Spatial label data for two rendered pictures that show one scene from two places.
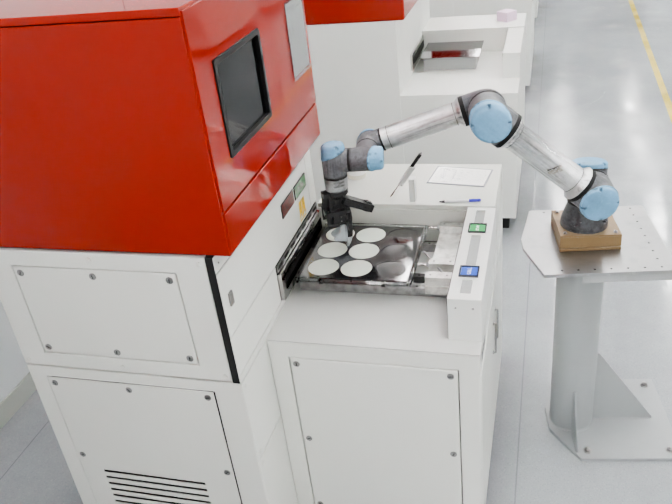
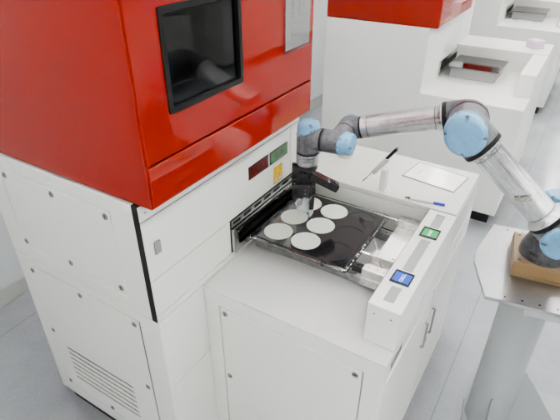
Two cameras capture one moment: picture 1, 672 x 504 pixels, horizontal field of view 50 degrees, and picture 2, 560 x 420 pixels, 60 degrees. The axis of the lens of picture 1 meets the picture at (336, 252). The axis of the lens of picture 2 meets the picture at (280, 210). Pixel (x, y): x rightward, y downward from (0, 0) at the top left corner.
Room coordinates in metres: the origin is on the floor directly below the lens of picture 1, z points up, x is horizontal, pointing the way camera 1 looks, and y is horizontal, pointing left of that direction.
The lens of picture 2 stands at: (0.65, -0.28, 1.86)
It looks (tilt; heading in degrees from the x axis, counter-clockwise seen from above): 32 degrees down; 13
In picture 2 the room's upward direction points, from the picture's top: straight up
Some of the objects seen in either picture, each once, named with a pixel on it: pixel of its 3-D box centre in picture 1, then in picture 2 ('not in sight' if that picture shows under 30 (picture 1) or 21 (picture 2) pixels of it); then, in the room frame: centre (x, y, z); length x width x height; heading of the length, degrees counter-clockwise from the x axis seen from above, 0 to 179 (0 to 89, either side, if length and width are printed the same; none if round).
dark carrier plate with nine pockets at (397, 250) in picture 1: (363, 251); (320, 226); (2.07, -0.09, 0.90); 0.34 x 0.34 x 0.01; 72
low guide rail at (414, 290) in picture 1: (375, 288); (318, 263); (1.94, -0.11, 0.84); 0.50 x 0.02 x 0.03; 72
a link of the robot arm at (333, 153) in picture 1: (334, 160); (308, 137); (2.11, -0.03, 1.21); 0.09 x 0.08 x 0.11; 81
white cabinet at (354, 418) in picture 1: (408, 357); (347, 323); (2.11, -0.22, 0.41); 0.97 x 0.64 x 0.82; 162
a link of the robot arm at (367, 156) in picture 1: (366, 156); (338, 140); (2.11, -0.13, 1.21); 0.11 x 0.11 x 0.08; 81
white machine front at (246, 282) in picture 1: (275, 246); (235, 202); (1.96, 0.18, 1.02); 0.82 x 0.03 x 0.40; 162
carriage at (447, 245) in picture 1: (445, 260); (392, 254); (2.00, -0.35, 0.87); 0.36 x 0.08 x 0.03; 162
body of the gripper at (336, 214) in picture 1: (336, 206); (304, 179); (2.11, -0.02, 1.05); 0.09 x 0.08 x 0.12; 103
